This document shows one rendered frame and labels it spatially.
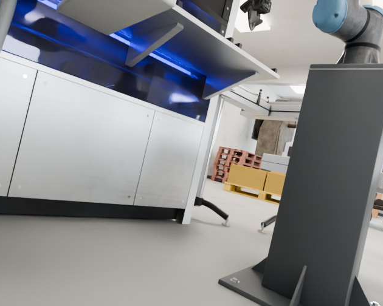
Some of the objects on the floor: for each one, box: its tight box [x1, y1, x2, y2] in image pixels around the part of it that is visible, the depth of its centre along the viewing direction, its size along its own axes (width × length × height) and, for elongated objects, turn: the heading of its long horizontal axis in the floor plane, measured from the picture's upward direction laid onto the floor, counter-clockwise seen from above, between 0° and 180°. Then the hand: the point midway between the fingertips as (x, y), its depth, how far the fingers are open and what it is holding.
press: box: [251, 99, 297, 172], centre depth 813 cm, size 126×108×251 cm
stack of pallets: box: [211, 146, 263, 188], centre depth 697 cm, size 109×75×81 cm
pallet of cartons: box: [223, 155, 287, 205], centre depth 482 cm, size 135×103×76 cm
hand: (250, 28), depth 149 cm, fingers closed
